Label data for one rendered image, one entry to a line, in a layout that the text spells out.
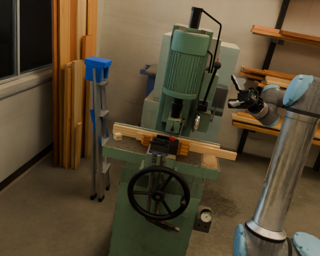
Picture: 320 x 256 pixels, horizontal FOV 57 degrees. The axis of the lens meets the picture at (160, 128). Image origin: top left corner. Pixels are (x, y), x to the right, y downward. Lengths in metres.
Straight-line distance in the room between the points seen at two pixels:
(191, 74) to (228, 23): 2.36
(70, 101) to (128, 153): 1.36
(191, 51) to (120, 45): 2.59
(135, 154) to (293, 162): 0.75
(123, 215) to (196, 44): 0.98
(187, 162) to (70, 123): 1.59
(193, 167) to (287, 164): 0.54
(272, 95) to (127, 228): 1.07
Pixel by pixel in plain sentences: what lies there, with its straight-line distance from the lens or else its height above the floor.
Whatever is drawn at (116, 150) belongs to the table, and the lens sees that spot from 1.51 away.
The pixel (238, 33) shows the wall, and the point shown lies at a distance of 3.76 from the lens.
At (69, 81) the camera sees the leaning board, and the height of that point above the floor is 0.87.
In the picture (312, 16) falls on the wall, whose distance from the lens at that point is 3.89.
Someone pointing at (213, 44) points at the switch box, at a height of 1.45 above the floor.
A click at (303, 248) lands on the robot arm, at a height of 0.90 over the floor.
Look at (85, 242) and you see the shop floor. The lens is 2.27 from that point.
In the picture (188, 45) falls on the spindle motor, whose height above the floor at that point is 1.45.
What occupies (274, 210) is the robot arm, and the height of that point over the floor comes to 1.01.
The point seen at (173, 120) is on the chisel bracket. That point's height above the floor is 1.07.
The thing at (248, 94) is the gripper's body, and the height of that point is 1.29.
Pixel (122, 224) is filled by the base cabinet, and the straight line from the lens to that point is 1.75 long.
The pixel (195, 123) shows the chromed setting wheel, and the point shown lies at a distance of 1.65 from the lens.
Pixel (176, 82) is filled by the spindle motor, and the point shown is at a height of 1.27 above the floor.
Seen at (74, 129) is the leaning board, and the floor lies 0.41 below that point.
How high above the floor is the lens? 1.59
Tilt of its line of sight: 22 degrees down
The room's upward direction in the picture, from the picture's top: 11 degrees clockwise
